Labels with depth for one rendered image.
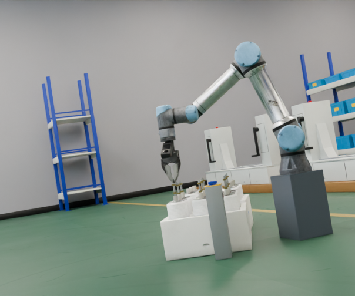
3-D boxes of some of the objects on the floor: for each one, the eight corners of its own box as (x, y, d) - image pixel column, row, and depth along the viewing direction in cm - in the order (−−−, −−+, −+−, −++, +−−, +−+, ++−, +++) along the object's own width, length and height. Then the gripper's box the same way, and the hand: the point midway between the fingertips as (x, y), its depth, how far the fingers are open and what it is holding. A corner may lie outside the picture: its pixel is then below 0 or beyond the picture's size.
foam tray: (252, 236, 283) (246, 201, 283) (252, 249, 244) (245, 209, 245) (177, 246, 288) (172, 212, 288) (166, 261, 249) (160, 221, 250)
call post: (233, 255, 239) (221, 184, 240) (232, 258, 232) (220, 185, 233) (216, 256, 240) (205, 186, 241) (215, 260, 233) (204, 187, 234)
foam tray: (253, 223, 335) (248, 194, 336) (250, 232, 297) (245, 199, 297) (190, 231, 342) (186, 202, 343) (180, 242, 304) (174, 209, 304)
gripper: (178, 137, 263) (185, 181, 263) (160, 140, 264) (166, 184, 264) (176, 136, 255) (183, 182, 254) (157, 139, 256) (164, 184, 255)
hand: (173, 180), depth 256 cm, fingers closed
